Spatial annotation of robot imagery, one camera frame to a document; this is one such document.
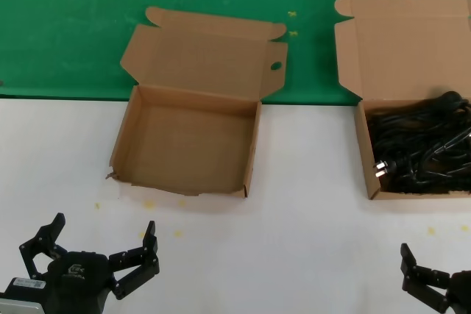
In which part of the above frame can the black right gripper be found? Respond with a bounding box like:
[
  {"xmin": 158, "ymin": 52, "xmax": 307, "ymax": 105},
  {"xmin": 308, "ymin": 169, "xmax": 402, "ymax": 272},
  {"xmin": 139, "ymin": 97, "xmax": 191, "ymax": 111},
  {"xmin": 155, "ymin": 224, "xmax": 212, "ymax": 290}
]
[{"xmin": 400, "ymin": 243, "xmax": 471, "ymax": 314}]

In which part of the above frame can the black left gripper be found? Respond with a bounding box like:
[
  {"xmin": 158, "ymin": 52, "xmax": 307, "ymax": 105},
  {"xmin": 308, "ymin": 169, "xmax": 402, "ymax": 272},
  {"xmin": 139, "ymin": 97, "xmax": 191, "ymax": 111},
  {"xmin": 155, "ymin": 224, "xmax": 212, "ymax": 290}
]
[{"xmin": 18, "ymin": 213, "xmax": 160, "ymax": 314}]

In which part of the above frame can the cardboard box with torn edge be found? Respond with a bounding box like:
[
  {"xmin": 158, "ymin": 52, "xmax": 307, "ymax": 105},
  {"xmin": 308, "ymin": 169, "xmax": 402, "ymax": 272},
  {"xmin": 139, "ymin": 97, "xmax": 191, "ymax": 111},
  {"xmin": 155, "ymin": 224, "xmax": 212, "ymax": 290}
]
[{"xmin": 109, "ymin": 5, "xmax": 288, "ymax": 199}]

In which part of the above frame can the brown cardboard box intact edge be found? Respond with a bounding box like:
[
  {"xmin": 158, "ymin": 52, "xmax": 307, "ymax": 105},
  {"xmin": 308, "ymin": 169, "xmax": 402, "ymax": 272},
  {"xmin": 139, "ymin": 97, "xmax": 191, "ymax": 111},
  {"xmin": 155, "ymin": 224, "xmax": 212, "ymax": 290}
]
[{"xmin": 333, "ymin": 0, "xmax": 471, "ymax": 201}]

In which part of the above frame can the green table cloth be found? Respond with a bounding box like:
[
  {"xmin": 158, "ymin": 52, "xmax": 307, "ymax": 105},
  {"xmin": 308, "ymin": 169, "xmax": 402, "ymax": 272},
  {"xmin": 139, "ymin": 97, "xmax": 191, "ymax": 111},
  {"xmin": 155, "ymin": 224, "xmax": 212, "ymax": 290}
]
[{"xmin": 0, "ymin": 0, "xmax": 471, "ymax": 106}]

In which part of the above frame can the grey labelled wrist camera box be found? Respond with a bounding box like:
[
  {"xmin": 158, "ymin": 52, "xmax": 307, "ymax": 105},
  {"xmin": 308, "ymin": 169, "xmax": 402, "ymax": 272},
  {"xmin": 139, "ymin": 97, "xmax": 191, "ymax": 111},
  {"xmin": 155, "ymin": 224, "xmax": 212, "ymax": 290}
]
[{"xmin": 0, "ymin": 276, "xmax": 47, "ymax": 314}]

